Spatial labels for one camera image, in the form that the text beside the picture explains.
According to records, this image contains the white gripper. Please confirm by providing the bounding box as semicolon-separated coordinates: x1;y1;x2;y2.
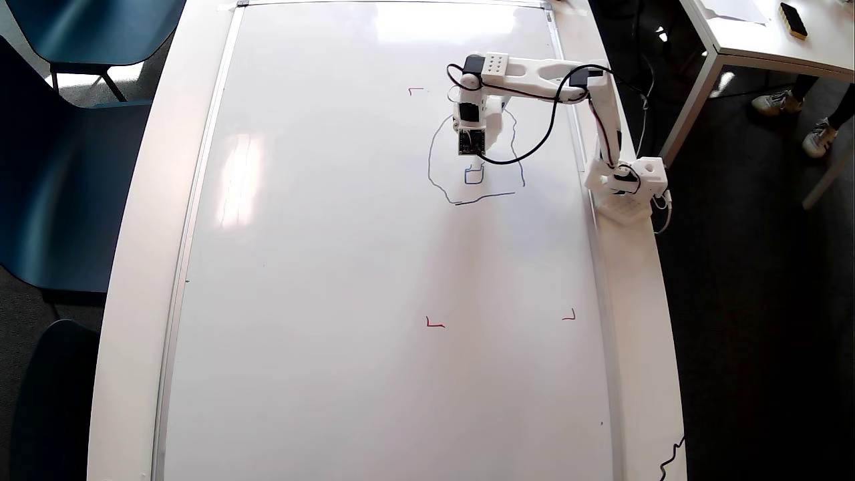
453;90;504;174

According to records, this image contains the large white whiteboard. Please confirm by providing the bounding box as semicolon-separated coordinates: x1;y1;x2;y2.
152;0;625;481

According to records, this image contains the white paper sheet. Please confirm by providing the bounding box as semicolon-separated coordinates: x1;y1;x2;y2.
701;0;770;26

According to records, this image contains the beige sneaker shoe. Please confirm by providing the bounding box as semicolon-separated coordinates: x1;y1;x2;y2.
753;90;806;116
802;119;840;159

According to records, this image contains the dark trouser leg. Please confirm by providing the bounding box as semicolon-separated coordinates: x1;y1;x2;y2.
792;73;821;102
827;82;855;132

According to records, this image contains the white side table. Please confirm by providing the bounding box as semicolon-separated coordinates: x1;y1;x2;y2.
658;0;855;211

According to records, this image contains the black yellow board eraser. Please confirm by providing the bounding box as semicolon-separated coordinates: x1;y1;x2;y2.
778;3;808;40

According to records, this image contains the blue plastic chair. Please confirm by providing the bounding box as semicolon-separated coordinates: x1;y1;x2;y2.
10;319;102;481
0;37;154;296
3;0;188;102

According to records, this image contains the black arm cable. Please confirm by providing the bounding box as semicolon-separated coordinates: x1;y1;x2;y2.
446;62;643;196

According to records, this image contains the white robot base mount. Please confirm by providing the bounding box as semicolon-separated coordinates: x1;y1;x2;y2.
586;157;669;226

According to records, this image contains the white base cable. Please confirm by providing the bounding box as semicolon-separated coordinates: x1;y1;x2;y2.
651;190;673;234

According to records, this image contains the black zigzag cable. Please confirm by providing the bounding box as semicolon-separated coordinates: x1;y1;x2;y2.
658;436;687;481

